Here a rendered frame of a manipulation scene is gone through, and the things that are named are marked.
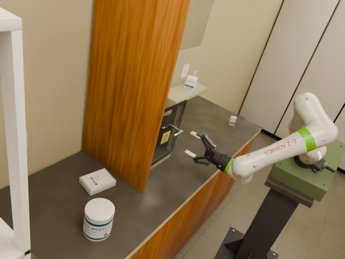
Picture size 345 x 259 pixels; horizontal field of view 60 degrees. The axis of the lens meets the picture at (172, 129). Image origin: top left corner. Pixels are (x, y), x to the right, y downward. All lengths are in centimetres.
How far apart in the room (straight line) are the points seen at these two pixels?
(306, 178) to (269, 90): 256
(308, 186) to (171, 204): 95
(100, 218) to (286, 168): 130
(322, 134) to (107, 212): 106
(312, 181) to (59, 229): 155
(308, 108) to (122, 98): 92
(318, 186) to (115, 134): 134
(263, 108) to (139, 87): 339
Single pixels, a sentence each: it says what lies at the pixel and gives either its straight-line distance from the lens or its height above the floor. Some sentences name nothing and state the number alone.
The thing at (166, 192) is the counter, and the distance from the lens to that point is 176.
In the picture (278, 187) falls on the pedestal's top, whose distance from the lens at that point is 217.
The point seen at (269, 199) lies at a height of 77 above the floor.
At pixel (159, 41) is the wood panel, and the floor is 178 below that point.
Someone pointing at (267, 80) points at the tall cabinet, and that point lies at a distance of 455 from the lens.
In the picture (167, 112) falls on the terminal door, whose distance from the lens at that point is 163.
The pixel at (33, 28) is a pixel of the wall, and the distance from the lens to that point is 144.
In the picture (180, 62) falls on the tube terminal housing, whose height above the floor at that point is 164.
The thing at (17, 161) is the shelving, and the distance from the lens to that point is 73.
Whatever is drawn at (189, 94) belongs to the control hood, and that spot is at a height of 151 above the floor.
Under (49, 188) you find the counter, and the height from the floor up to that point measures 94.
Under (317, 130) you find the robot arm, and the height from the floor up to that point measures 155.
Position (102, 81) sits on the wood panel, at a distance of 162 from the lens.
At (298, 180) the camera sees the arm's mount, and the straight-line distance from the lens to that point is 218.
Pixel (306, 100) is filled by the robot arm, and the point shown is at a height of 164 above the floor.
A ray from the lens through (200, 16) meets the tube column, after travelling 157.
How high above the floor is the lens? 214
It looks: 31 degrees down
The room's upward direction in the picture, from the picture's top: 15 degrees clockwise
